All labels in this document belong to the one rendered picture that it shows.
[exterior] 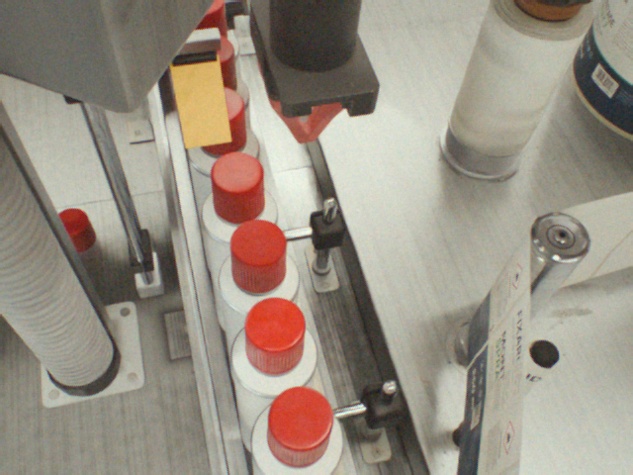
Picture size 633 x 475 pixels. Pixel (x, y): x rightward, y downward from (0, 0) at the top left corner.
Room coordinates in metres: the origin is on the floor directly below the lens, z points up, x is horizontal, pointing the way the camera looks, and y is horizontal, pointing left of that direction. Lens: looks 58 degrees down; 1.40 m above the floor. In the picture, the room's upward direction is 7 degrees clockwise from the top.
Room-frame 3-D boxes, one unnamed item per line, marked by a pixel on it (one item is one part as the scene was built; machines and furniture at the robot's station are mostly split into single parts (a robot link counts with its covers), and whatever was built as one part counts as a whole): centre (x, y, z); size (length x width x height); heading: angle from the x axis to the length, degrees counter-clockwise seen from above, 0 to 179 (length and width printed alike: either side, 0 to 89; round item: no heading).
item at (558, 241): (0.23, -0.15, 0.97); 0.05 x 0.05 x 0.19
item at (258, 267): (0.19, 0.03, 0.98); 0.05 x 0.05 x 0.20
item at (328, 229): (0.32, -0.01, 0.89); 0.03 x 0.03 x 0.12; 21
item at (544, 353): (0.15, -0.14, 0.97); 0.02 x 0.02 x 0.19
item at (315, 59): (0.34, 0.02, 1.13); 0.10 x 0.07 x 0.07; 21
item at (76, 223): (0.32, 0.24, 0.85); 0.03 x 0.03 x 0.03
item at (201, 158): (0.29, 0.08, 0.98); 0.05 x 0.05 x 0.20
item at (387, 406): (0.16, -0.05, 0.89); 0.06 x 0.03 x 0.12; 111
